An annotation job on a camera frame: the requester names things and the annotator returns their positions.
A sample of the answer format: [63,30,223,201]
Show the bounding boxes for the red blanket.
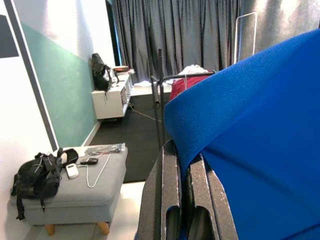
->
[168,74,216,102]

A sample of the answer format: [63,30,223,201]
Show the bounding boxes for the white low cabinet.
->
[91,72,134,120]

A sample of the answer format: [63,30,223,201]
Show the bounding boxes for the clear plastic packet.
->
[84,142,126,155]

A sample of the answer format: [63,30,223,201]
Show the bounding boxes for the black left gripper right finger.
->
[186,153,240,240]

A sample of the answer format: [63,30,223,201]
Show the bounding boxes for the black bag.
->
[90,52,113,92]

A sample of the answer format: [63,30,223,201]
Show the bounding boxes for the blue garment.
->
[163,27,320,240]

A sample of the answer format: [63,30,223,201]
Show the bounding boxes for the white bedding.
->
[179,63,210,75]

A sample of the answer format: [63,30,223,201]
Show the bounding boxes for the black metal clothes rack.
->
[149,48,217,151]

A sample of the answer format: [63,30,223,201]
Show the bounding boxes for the black backpack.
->
[10,147,80,221]

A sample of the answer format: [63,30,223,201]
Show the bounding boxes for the grey ottoman wooden feet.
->
[11,144,129,237]

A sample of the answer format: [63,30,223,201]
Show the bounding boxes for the white cable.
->
[76,152,112,188]

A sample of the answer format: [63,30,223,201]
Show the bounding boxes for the white handheld device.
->
[65,163,80,180]

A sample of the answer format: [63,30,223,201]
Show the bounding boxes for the beige floor cable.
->
[128,102,163,123]

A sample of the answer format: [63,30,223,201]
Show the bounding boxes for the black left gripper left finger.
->
[136,139,185,240]

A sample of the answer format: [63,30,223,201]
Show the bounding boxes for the grey curtain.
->
[111,0,320,83]

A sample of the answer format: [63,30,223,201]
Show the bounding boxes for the white metal rail frame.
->
[233,11,258,63]

